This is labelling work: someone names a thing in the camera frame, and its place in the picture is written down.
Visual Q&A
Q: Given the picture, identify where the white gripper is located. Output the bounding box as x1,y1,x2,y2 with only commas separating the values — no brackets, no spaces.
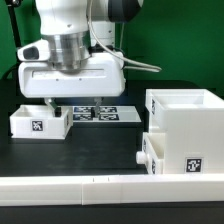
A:
18,52,125,118

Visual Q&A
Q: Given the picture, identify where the white drawer box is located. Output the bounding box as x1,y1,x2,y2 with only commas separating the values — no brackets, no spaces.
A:
10,105,73,139
136,132,165,175

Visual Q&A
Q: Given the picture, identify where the white front drawer box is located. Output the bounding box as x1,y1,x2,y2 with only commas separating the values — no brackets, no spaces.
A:
136,132,165,175

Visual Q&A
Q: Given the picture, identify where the white drawer cabinet frame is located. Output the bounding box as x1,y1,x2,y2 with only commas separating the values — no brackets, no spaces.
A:
145,89,224,174

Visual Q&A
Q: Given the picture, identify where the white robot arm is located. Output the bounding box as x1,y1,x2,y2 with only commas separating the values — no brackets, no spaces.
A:
17,0,144,116

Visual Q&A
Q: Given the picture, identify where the white marker tag plate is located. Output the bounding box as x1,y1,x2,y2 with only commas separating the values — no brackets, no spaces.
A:
73,106,141,123

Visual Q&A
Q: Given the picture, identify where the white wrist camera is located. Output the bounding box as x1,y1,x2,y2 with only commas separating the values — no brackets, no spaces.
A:
17,39,50,62

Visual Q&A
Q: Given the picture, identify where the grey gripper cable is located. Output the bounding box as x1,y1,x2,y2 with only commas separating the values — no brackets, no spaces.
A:
87,0,163,74

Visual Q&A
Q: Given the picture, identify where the black camera stand pole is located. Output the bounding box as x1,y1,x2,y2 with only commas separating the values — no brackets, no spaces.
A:
3,0,24,81

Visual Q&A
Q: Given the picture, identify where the white front barrier wall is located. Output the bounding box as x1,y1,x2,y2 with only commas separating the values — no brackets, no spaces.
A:
0,174,224,206

